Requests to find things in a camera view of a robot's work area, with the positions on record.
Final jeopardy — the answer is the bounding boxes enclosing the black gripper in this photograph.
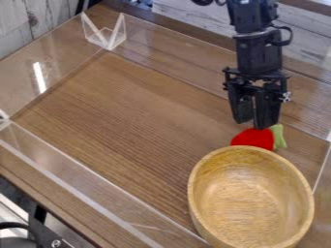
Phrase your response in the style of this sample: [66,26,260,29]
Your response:
[224,28,291,130]

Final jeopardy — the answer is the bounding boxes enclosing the red felt strawberry toy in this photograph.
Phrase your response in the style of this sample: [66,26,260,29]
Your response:
[229,124,287,151]

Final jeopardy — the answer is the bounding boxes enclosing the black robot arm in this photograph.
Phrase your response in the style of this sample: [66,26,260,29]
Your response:
[223,0,293,130]

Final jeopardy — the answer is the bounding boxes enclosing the oval wooden bowl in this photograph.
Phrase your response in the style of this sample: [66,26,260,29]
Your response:
[187,145,313,248]

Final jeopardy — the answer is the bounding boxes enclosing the clear acrylic tray walls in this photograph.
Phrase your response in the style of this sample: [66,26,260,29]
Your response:
[0,12,331,248]

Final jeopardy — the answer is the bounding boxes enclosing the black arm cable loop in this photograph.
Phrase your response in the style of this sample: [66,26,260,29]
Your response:
[269,24,295,47]

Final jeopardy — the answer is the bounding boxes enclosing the clear acrylic corner bracket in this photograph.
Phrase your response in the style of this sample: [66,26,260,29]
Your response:
[80,14,127,50]

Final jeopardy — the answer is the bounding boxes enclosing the black table clamp bracket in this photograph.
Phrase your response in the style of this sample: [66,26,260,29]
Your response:
[28,204,73,248]

